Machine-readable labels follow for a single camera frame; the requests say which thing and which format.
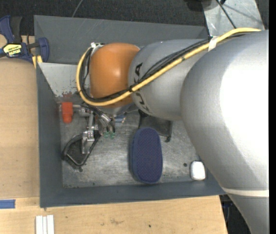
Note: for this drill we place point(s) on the white rounded block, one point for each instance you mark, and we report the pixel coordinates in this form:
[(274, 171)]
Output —
[(197, 170)]

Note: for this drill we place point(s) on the red-orange plastic cup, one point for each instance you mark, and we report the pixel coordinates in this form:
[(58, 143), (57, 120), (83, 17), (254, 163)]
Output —
[(67, 112)]

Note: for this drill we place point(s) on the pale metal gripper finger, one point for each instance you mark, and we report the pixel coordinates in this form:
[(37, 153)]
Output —
[(86, 142), (96, 131)]

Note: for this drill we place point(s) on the grey metal bin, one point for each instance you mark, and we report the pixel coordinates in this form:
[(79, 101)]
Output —
[(108, 174)]

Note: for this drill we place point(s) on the pale wood flat board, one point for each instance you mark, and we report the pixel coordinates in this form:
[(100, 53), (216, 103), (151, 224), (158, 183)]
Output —
[(13, 130)]

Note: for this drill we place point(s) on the blue oval case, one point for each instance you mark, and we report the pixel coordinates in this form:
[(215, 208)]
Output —
[(145, 155)]

